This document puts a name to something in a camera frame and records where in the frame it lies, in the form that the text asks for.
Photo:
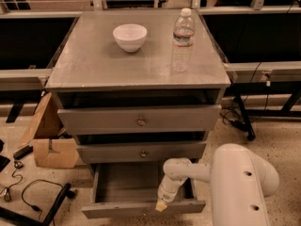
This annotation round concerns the black rectangular device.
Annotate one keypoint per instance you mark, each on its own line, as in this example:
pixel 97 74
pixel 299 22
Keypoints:
pixel 23 152

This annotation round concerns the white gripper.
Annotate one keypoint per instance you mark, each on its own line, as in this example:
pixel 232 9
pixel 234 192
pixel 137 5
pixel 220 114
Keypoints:
pixel 165 195

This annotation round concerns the grey metal rail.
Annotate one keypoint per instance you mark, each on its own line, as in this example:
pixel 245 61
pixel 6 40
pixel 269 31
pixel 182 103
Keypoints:
pixel 29 79
pixel 259 72

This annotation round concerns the grey metal rail left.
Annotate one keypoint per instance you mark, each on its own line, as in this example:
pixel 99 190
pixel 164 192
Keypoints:
pixel 29 79

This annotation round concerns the grey middle drawer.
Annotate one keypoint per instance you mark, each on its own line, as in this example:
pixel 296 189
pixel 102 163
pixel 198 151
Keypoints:
pixel 138 152

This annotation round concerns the grey bottom drawer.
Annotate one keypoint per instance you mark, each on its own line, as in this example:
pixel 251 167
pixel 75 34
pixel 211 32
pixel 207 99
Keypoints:
pixel 130 189

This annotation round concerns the grey top drawer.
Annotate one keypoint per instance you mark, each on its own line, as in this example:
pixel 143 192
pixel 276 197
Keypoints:
pixel 139 119

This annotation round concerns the grey wooden drawer cabinet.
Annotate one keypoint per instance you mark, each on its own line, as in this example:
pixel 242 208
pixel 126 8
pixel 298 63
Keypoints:
pixel 93 71

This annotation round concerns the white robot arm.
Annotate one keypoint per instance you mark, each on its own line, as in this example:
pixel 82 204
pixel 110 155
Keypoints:
pixel 239 182

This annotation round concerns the white ceramic bowl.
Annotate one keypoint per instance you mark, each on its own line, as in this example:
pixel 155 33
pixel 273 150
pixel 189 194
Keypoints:
pixel 130 37

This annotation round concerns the grey drawer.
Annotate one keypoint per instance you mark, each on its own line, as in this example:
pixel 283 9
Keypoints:
pixel 130 189
pixel 138 152
pixel 139 119

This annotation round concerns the black table leg right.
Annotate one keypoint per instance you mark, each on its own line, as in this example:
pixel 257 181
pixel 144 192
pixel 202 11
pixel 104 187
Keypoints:
pixel 245 125

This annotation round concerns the black floor stand frame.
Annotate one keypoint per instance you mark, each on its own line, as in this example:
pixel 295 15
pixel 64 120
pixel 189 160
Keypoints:
pixel 20 220

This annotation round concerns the grey metal rail right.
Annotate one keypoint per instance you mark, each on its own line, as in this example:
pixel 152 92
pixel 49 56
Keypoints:
pixel 259 72

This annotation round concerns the brown cardboard box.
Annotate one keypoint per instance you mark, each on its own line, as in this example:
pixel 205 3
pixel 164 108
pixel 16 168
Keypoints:
pixel 44 133

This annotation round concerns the clear plastic water bottle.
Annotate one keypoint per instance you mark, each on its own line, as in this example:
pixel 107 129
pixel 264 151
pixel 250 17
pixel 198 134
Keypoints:
pixel 183 40

